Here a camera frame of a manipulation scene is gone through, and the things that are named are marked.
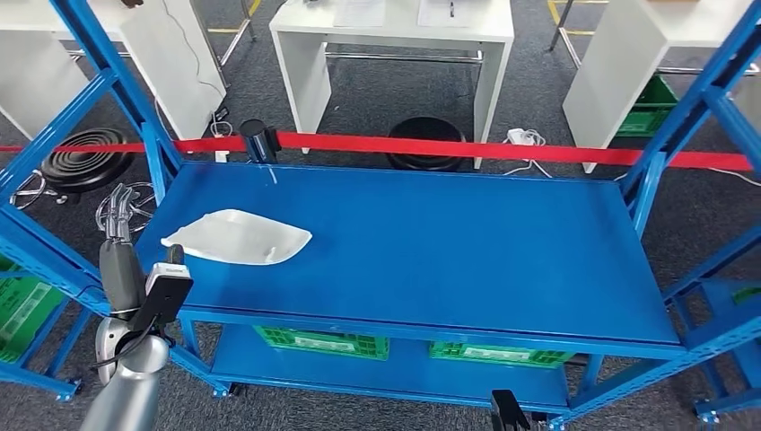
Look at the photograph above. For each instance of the white plastic shell part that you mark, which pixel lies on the white plastic shell part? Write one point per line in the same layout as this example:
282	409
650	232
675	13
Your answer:
238	238

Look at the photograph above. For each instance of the white paper sheet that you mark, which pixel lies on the white paper sheet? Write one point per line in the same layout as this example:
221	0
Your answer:
359	12
434	15

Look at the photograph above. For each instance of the red barrier belt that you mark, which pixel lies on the red barrier belt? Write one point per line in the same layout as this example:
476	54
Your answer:
475	150

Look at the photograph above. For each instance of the green plastic crate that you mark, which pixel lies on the green plastic crate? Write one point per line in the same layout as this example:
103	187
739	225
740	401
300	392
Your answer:
443	352
267	339
24	354
749	294
648	113

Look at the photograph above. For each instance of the wide blue metal shelf rack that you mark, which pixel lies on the wide blue metal shelf rack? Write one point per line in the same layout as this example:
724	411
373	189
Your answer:
416	250

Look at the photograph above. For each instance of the dark right wrist camera bracket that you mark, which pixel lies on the dark right wrist camera bracket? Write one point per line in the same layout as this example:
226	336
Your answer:
508	410

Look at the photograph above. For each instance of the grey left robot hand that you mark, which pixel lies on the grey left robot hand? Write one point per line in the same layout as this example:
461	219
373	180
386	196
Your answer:
122	276

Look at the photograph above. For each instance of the black barrier belt post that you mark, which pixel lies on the black barrier belt post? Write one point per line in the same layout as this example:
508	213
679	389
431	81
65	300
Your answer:
258	140

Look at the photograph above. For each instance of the white power strip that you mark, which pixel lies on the white power strip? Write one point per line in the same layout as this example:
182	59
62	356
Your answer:
520	137

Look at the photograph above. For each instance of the black round ribbed seat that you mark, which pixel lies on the black round ribbed seat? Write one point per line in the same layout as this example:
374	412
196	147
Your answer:
425	128

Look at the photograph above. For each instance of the white desk with papers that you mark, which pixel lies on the white desk with papers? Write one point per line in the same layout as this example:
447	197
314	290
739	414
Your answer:
303	83

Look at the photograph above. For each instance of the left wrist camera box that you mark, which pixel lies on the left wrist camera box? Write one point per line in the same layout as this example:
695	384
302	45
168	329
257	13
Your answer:
166	294

